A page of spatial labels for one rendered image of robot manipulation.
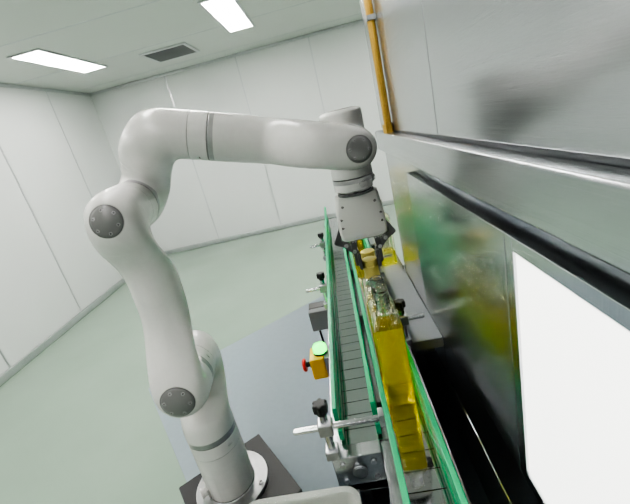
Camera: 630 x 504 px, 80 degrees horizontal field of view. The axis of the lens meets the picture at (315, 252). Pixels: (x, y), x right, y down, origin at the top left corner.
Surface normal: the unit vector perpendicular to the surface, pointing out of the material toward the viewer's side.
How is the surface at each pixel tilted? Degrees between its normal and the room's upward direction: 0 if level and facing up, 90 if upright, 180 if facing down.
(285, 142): 75
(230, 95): 90
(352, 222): 92
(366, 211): 91
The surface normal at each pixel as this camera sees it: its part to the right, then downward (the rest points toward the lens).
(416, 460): -0.23, -0.92
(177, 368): 0.18, -0.21
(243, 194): -0.01, 0.33
